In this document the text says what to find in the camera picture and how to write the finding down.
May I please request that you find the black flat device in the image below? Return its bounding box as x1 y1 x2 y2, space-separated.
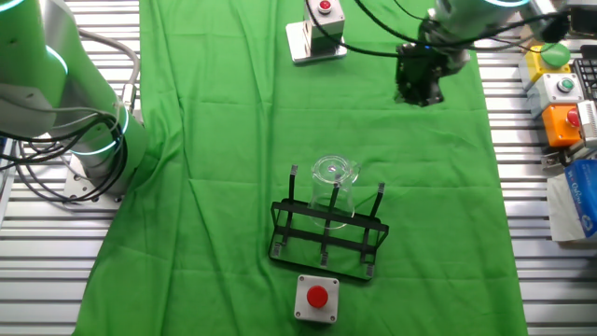
567 5 597 38

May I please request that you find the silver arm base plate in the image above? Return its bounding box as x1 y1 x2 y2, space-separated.
62 158 125 211

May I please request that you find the grey box green button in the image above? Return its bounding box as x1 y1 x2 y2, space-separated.
526 73 586 120

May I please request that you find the white button box on plate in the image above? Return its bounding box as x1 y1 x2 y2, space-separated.
285 0 349 64

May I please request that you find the clear glass mug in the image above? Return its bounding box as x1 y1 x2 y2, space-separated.
307 154 363 231

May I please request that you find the black wire cup rack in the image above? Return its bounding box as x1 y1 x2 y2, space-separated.
268 163 391 282

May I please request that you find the yellow button box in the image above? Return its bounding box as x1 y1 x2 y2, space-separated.
518 41 573 92

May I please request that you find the grey conduit cable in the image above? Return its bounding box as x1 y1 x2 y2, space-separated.
76 27 142 113

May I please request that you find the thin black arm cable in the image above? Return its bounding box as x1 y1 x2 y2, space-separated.
354 0 573 50

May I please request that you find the orange button box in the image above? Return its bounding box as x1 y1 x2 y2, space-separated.
541 103 584 148

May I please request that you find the green cloth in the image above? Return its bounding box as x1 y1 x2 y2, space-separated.
72 0 531 336

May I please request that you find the grey box red mushroom button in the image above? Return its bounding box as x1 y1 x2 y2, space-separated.
293 273 340 325

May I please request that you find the black base cable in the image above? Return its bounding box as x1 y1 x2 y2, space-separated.
0 111 130 204

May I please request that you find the blue tissue pack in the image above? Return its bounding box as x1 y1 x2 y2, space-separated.
546 159 597 244

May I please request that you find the black keyboard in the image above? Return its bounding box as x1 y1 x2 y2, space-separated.
571 56 597 102

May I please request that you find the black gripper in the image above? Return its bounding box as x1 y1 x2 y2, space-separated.
394 41 470 108

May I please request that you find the silver finned device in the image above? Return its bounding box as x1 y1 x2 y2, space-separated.
576 100 597 150

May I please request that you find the silver metal clamp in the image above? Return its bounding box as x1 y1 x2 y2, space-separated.
540 139 584 169

